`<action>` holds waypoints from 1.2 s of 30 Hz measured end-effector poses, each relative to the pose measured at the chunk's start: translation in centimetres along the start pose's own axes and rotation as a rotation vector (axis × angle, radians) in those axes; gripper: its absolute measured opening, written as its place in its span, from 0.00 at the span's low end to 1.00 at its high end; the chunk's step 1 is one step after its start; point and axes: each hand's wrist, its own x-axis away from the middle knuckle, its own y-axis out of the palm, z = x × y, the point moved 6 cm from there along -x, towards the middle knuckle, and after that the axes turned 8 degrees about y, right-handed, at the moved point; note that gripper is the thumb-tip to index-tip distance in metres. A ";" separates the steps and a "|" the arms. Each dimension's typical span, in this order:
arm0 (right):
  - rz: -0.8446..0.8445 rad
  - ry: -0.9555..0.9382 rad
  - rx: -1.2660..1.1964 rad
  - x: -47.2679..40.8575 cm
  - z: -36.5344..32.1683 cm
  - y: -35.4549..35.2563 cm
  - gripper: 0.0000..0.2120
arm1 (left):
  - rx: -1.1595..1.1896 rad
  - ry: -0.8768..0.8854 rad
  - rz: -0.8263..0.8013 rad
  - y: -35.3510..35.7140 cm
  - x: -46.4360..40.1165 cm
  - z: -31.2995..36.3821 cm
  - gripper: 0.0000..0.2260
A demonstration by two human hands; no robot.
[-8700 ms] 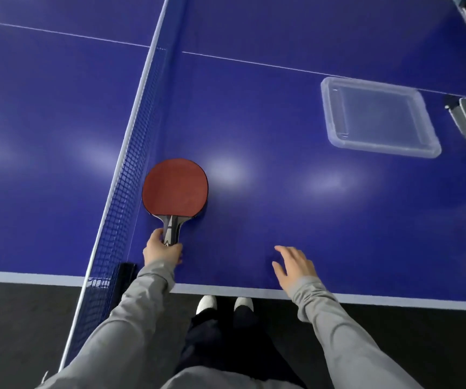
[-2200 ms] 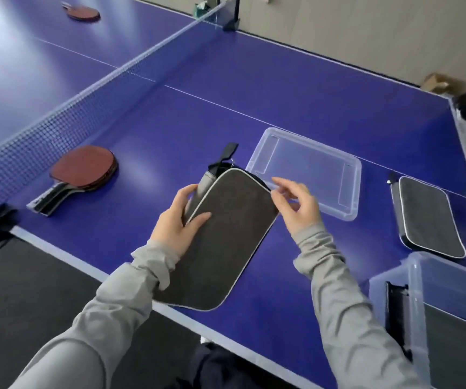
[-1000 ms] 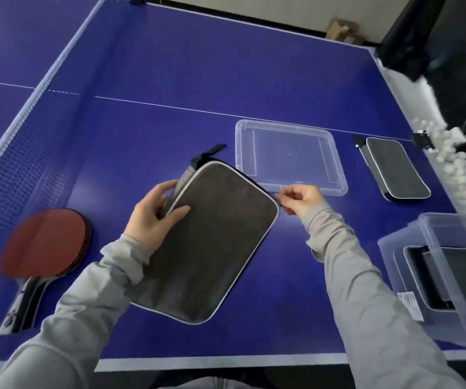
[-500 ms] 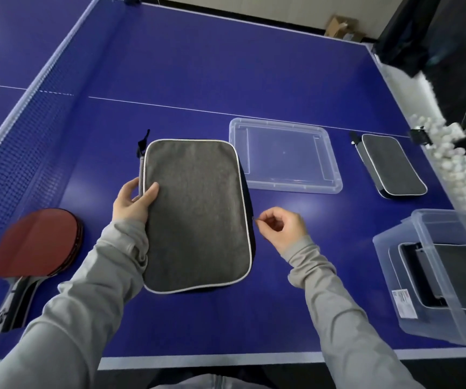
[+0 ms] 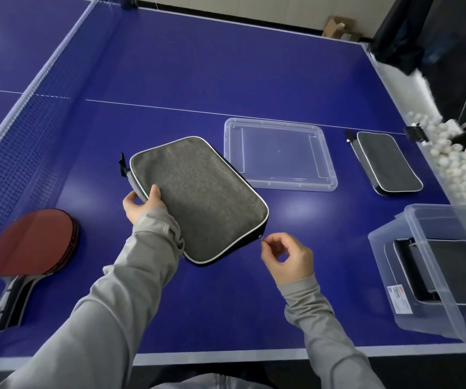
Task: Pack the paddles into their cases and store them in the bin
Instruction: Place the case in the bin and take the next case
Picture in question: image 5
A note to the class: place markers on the brown cardboard box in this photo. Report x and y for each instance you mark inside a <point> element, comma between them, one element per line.
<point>336,28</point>

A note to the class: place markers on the black table edge clamp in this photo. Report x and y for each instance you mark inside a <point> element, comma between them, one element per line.
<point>415,134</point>

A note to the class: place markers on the blue table tennis net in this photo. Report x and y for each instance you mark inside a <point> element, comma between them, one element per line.
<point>14,166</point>

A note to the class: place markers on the clear plastic box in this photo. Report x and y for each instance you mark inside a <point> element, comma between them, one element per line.
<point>383,255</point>

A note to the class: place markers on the clear plastic lid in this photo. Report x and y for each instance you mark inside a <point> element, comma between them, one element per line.
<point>277,153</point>

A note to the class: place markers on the white ball collection tray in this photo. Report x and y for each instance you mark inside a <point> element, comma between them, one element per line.
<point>399,89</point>

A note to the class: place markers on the person's right hand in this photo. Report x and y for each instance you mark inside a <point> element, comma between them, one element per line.
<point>298,263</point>

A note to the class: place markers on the black net post clamp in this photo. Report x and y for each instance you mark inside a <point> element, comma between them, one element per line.
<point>129,1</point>

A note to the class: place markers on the person's left forearm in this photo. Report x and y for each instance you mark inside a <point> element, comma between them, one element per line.
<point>103,311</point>

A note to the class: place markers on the person's left hand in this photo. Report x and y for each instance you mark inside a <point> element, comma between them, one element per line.
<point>146,204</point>

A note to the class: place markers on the pile of white balls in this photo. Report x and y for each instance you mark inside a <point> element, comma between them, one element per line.
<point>460,166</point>

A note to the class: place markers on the person's right forearm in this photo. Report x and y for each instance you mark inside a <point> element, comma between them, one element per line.
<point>326,340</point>

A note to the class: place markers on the grey zip jacket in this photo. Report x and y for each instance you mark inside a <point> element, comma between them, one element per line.
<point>200,382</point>

